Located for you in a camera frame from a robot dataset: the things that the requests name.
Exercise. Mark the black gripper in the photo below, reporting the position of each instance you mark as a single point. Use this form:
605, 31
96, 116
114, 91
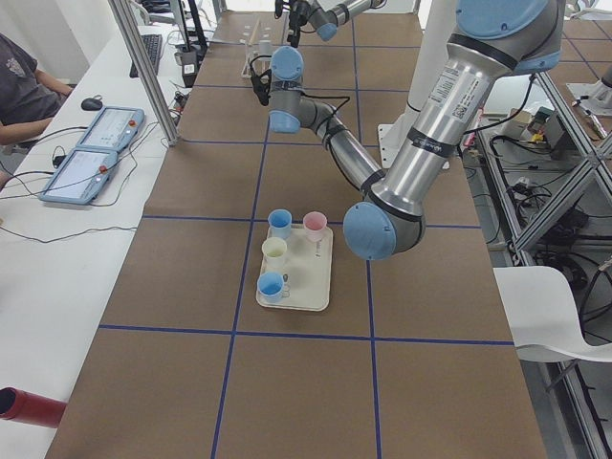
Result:
259, 84
295, 19

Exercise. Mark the grey white cup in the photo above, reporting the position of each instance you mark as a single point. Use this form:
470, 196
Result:
265, 47

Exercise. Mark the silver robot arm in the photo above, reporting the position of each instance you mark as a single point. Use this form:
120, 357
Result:
325, 23
490, 40

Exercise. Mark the blue cup far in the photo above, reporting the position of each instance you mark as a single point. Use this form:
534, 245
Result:
280, 223

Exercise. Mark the blue cup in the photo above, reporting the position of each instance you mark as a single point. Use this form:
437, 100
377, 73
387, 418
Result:
272, 287
280, 223

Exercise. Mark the pink plastic cup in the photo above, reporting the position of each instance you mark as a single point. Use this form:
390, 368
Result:
314, 224

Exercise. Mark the cream white cup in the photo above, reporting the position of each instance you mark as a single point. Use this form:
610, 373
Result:
274, 250

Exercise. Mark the blue cup near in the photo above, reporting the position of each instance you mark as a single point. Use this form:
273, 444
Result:
272, 287

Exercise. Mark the black keyboard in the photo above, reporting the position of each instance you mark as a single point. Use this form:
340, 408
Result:
153, 43

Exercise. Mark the upper blue teach pendant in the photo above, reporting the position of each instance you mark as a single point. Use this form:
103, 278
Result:
113, 128

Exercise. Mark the blue teach pendant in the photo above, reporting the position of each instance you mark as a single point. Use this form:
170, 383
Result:
113, 128
80, 177

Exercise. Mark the black computer mouse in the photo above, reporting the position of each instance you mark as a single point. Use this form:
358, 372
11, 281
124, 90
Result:
91, 104

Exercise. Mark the cream plastic tray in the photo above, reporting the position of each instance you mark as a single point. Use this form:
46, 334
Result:
308, 272

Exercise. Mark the lower blue teach pendant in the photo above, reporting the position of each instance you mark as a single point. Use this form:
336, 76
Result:
80, 177

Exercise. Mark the seated person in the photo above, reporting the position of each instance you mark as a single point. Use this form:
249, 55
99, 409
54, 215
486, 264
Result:
30, 97

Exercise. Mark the white chair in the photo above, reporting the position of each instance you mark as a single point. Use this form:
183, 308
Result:
543, 316

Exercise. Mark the red cylinder bottle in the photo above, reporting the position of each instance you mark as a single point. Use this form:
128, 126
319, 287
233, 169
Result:
27, 408

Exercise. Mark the white wire cup rack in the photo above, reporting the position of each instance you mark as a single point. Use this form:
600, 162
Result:
251, 36

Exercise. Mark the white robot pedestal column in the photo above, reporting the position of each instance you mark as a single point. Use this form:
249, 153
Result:
432, 57

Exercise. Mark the aluminium frame post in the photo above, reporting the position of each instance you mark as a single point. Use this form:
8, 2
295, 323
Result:
132, 38

